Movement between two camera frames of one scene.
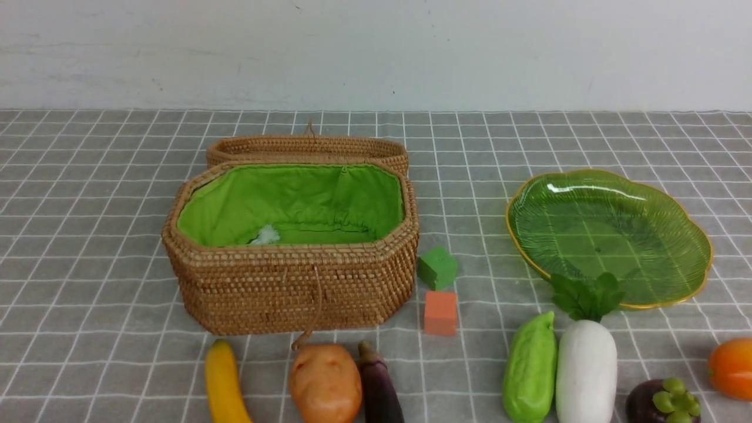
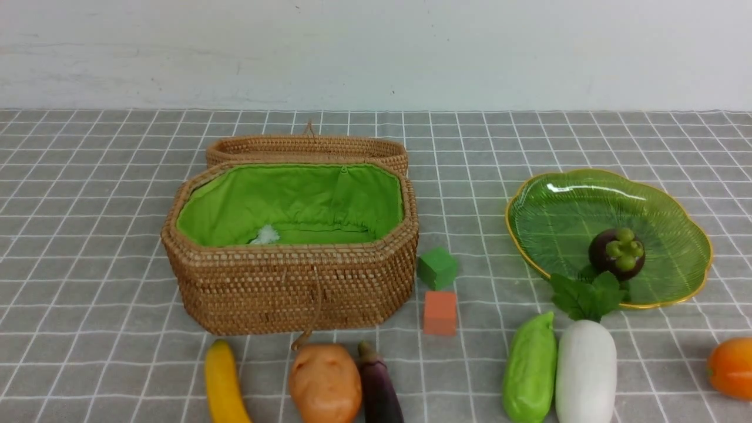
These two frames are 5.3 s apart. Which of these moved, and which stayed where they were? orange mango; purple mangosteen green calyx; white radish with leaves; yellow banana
Moved: purple mangosteen green calyx
Stayed: orange mango; white radish with leaves; yellow banana
